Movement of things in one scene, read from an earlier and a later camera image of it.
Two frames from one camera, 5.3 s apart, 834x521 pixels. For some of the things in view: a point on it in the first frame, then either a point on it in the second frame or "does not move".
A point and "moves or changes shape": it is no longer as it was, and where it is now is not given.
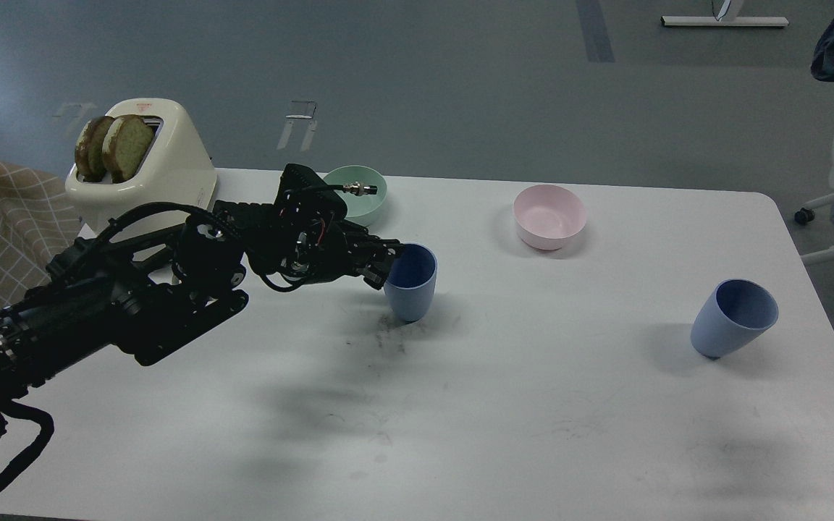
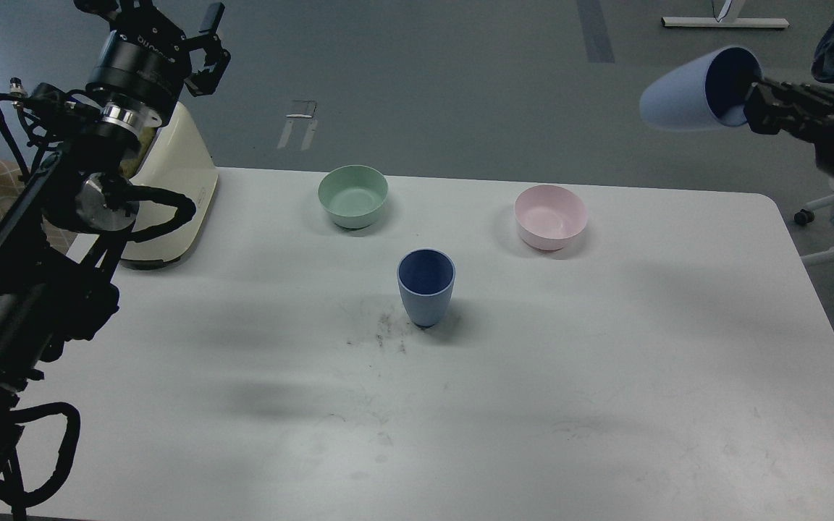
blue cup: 410,285 moves or changes shape
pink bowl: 545,216 does not move
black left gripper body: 305,237 → 142,66
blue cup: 737,310 → 707,91
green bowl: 363,209 does not move
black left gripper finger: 376,273 → 203,82
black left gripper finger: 385,250 → 105,9
